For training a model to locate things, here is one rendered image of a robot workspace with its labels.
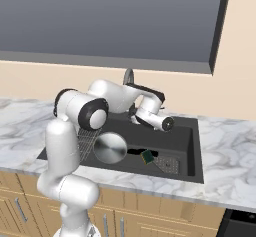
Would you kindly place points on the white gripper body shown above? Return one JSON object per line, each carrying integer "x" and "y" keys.
{"x": 135, "y": 118}

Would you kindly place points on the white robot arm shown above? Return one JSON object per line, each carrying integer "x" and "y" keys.
{"x": 63, "y": 154}

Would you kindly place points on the green sponge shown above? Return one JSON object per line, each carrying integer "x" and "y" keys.
{"x": 147, "y": 157}

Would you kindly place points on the black kitchen sink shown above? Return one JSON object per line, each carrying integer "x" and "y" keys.
{"x": 180, "y": 141}

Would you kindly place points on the grey curved tap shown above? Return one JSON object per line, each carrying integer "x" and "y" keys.
{"x": 128, "y": 75}

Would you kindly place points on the light wood drawer front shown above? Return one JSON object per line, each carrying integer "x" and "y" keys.
{"x": 160, "y": 204}

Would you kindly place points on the light wood cupboard door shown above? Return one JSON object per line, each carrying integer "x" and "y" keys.
{"x": 160, "y": 229}
{"x": 13, "y": 221}
{"x": 100, "y": 219}

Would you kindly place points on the black dishwasher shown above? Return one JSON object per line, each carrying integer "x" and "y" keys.
{"x": 238, "y": 224}

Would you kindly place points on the grey window with dark frame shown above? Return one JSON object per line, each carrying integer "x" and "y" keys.
{"x": 110, "y": 17}

